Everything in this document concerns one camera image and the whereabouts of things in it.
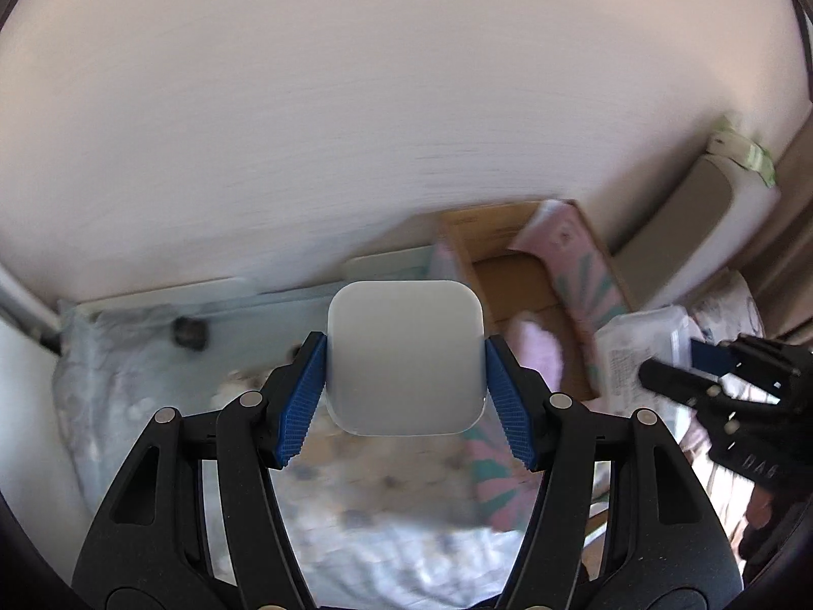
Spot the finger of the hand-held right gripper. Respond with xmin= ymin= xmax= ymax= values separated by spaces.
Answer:
xmin=689 ymin=338 xmax=741 ymax=375
xmin=638 ymin=359 xmax=728 ymax=409

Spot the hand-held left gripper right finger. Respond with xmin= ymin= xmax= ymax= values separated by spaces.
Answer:
xmin=484 ymin=333 xmax=744 ymax=610

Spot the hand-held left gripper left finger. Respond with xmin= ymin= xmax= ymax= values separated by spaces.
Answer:
xmin=73 ymin=330 xmax=331 ymax=610

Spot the white wet wipes pack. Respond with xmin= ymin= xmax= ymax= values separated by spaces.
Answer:
xmin=596 ymin=305 xmax=703 ymax=409

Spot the pink plush roll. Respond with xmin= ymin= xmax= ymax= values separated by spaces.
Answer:
xmin=508 ymin=318 xmax=563 ymax=390

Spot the white square case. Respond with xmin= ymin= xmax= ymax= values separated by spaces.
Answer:
xmin=327 ymin=280 xmax=489 ymax=438

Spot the cardboard box with pink flaps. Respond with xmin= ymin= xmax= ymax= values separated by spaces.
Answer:
xmin=428 ymin=199 xmax=639 ymax=531

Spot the small black jar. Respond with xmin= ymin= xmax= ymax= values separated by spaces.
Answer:
xmin=174 ymin=316 xmax=208 ymax=350

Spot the blue floral cloth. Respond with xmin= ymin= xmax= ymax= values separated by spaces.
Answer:
xmin=54 ymin=286 xmax=611 ymax=593

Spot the green and white packet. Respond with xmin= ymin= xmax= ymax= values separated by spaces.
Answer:
xmin=708 ymin=115 xmax=777 ymax=188

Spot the white curved frame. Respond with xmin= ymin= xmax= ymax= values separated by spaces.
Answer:
xmin=0 ymin=267 xmax=65 ymax=352

